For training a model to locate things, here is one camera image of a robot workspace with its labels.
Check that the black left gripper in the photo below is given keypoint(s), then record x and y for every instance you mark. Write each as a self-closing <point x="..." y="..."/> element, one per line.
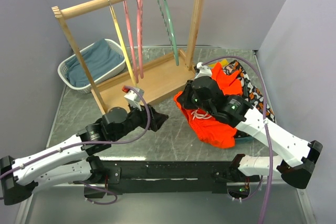
<point x="156" y="119"/>

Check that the pink hanger right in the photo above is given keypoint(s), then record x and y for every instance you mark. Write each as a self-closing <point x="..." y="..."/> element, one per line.
<point x="139" y="35"/>

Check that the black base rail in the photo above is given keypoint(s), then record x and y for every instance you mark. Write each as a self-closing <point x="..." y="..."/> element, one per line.
<point x="126" y="177"/>

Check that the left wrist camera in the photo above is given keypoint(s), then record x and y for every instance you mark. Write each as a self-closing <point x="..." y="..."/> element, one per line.
<point x="132" y="97"/>

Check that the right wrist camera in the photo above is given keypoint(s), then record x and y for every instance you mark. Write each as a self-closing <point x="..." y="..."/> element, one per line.
<point x="202" y="70"/>

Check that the teal round tray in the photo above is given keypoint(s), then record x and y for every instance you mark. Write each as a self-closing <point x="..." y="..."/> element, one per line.
<point x="242" y="137"/>

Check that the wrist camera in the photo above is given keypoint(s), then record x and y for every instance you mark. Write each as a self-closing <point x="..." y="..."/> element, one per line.
<point x="132" y="97"/>
<point x="202" y="70"/>

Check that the orange shorts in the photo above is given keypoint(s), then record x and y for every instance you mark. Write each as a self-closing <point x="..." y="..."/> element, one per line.
<point x="207" y="129"/>

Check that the yellow garment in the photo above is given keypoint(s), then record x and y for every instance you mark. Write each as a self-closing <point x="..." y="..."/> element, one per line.
<point x="223" y="62"/>

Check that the pink hanger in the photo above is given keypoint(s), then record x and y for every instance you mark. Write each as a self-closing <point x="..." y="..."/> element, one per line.
<point x="139" y="35"/>
<point x="130" y="38"/>

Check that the camouflage patterned shorts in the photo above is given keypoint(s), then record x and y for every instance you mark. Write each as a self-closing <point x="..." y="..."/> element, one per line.
<point x="250" y="92"/>

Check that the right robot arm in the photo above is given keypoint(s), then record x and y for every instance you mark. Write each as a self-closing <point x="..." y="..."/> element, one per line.
<point x="295" y="158"/>

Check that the blue-grey cloth in basket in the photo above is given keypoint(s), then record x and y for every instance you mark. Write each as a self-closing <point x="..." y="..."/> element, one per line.
<point x="97" y="61"/>

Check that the green hanger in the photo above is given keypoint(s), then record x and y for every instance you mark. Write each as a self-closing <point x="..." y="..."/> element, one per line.
<point x="166" y="15"/>

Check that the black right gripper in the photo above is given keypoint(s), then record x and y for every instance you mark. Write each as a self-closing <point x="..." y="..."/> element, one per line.
<point x="184" y="98"/>

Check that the pink hanger left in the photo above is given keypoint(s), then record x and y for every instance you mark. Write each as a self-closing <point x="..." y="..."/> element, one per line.
<point x="130" y="38"/>

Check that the yellow hanger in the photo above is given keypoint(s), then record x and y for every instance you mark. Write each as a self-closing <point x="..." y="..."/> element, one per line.
<point x="121" y="41"/>

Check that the white laundry basket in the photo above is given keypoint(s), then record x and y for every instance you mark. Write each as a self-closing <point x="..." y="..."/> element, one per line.
<point x="65" y="69"/>

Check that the wooden clothes rack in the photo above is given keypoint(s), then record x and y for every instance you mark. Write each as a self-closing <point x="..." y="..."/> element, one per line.
<point x="162" y="78"/>

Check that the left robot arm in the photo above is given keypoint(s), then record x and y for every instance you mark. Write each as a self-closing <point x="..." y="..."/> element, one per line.
<point x="74" y="159"/>

